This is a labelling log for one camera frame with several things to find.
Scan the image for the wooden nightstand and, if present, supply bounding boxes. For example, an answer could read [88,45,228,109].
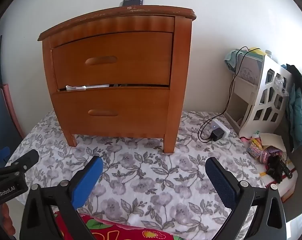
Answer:
[37,5,197,155]

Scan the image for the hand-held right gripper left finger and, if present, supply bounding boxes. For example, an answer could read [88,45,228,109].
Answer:
[19,156,104,240]

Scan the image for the yellow item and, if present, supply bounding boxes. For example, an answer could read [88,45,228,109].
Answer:
[248,47,266,56]

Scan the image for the beige paper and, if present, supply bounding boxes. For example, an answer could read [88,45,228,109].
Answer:
[259,133,287,153]

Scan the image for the red floral blanket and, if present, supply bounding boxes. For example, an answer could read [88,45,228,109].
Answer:
[54,210,176,240]

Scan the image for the teal cloth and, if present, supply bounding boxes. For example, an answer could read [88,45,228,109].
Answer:
[224,50,239,72]

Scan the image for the colourful packet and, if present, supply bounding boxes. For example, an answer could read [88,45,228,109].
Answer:
[246,140,264,159]

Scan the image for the grey floral bedsheet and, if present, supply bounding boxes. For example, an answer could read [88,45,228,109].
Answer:
[4,110,269,234]

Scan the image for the black charger cable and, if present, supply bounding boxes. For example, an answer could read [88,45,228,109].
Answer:
[198,46,249,143]

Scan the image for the wooden clothes drawer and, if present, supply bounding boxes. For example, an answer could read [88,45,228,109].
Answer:
[52,86,171,137]

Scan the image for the pink board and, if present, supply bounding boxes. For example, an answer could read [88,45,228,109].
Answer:
[3,84,25,140]

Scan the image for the white power strip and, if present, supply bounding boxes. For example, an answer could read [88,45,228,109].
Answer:
[208,119,230,141]

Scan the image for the white paper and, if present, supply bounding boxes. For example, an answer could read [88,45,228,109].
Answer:
[66,84,110,92]

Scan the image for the black charger adapter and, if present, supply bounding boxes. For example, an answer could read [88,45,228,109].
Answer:
[207,128,223,142]

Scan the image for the white house-shaped shelf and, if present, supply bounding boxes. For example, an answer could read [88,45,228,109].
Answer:
[223,52,291,138]

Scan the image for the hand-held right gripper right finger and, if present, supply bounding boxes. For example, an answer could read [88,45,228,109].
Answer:
[205,156,287,240]

